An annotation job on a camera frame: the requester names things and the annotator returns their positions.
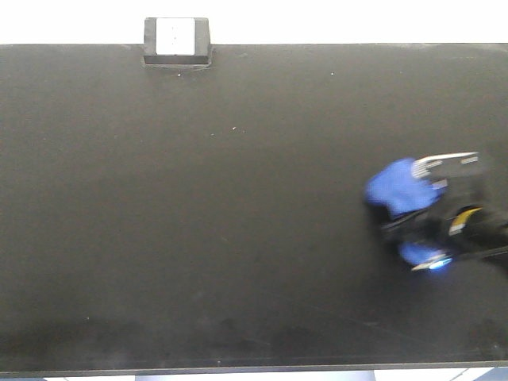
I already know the black benchtop socket box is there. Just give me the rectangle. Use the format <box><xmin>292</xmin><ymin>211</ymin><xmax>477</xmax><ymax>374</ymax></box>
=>
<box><xmin>143</xmin><ymin>17</ymin><xmax>212</xmax><ymax>67</ymax></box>

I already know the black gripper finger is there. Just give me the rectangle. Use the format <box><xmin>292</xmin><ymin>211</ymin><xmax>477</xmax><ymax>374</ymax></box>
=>
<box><xmin>411</xmin><ymin>256</ymin><xmax>453</xmax><ymax>271</ymax></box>
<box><xmin>368</xmin><ymin>206</ymin><xmax>439</xmax><ymax>242</ymax></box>

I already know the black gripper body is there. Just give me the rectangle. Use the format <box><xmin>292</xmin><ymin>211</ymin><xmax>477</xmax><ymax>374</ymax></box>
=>
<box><xmin>412</xmin><ymin>152</ymin><xmax>507</xmax><ymax>262</ymax></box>

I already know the blue microfiber cloth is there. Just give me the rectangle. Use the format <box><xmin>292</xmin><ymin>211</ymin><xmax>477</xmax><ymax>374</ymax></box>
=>
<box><xmin>364</xmin><ymin>158</ymin><xmax>444</xmax><ymax>267</ymax></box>

